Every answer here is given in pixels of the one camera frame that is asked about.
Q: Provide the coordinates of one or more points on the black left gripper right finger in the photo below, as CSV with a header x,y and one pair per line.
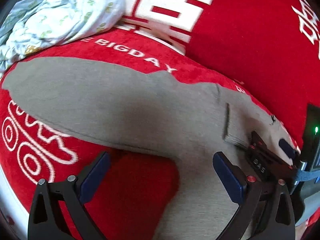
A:
x,y
277,220

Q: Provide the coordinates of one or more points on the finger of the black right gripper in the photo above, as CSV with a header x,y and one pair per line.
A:
x,y
268,165
292,153

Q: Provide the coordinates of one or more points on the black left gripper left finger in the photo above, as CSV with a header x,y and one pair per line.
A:
x,y
46,220

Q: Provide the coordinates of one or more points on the grey knitted garment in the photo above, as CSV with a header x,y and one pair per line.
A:
x,y
116,106

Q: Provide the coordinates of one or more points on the red wedding bed cover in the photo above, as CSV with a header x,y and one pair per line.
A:
x,y
136,190

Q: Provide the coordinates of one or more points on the red wedding pillow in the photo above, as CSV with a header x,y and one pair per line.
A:
x,y
270,47

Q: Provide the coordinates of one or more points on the floral light blue quilt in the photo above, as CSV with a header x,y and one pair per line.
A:
x,y
34,25

